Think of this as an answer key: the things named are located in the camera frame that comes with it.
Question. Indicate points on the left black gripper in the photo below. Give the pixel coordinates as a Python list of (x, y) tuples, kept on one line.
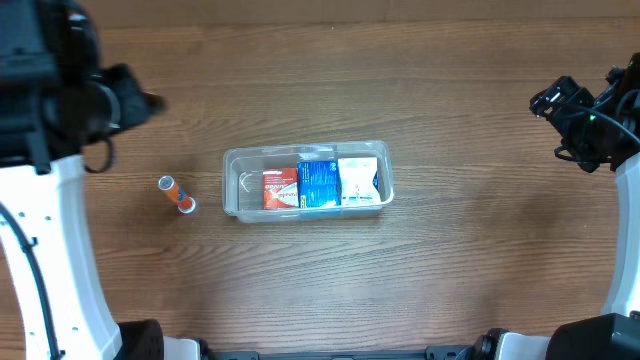
[(113, 118)]

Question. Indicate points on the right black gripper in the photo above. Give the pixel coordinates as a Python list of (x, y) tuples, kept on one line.
[(594, 156)]

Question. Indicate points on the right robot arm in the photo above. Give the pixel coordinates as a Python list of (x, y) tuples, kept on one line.
[(614, 334)]

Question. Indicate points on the white medicine box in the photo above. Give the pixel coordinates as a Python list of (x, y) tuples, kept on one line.
[(359, 181)]

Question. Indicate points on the orange tube white cap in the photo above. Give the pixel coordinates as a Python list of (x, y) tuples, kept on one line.
[(176, 194)]

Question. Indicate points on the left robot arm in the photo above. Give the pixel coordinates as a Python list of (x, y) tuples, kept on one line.
[(57, 98)]

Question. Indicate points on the clear plastic container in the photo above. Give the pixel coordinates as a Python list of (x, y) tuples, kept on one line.
[(243, 179)]

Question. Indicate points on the red medicine box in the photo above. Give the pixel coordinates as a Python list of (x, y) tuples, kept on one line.
[(280, 188)]

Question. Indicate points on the blue medicine box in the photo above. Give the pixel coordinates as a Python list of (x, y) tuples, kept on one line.
[(318, 184)]

